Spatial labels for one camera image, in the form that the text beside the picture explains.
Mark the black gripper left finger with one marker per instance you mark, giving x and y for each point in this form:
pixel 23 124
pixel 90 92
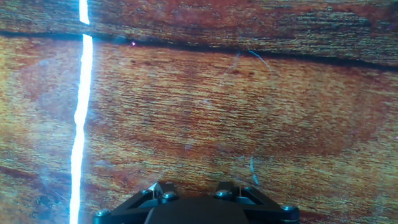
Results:
pixel 169 187

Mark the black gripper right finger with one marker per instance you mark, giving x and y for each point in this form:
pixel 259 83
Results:
pixel 225 186

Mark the light wooden Jenga block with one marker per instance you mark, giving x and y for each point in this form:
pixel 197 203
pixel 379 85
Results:
pixel 155 187

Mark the dark red wooden board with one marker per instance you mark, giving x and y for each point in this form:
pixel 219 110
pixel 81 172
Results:
pixel 217 109

